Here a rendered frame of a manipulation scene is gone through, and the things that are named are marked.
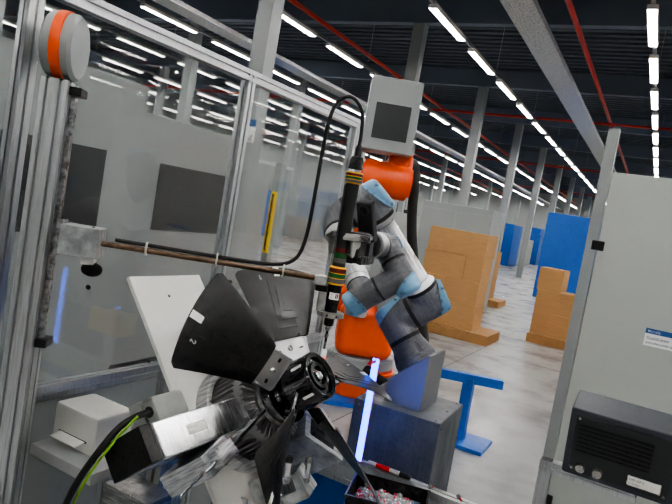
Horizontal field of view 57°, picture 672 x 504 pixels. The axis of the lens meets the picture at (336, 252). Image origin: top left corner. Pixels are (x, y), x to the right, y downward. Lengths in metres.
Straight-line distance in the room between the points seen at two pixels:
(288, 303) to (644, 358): 1.98
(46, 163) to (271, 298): 0.62
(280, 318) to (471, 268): 7.92
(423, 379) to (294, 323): 0.66
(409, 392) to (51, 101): 1.37
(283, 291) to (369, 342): 3.76
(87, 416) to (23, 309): 0.36
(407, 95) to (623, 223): 2.73
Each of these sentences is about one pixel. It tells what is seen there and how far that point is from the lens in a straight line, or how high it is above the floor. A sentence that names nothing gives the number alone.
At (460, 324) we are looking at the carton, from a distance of 9.49.
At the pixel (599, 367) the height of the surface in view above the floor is 1.09.
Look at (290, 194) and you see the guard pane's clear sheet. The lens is 2.62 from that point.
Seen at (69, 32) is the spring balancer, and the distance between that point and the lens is 1.58.
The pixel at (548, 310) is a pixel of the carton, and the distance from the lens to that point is 10.62.
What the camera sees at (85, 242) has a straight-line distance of 1.57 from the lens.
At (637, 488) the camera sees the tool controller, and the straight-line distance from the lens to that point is 1.79.
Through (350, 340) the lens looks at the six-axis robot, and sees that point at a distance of 5.37.
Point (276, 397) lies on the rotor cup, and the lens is 1.51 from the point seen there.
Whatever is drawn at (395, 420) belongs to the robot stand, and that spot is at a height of 0.97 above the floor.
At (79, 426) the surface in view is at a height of 0.93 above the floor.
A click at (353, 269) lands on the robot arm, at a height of 1.45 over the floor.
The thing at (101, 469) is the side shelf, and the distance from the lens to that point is 1.78.
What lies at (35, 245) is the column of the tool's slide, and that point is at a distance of 1.60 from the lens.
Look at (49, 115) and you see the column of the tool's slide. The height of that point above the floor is 1.71.
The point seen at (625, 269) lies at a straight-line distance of 3.17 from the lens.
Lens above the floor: 1.62
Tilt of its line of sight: 4 degrees down
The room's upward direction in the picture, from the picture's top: 10 degrees clockwise
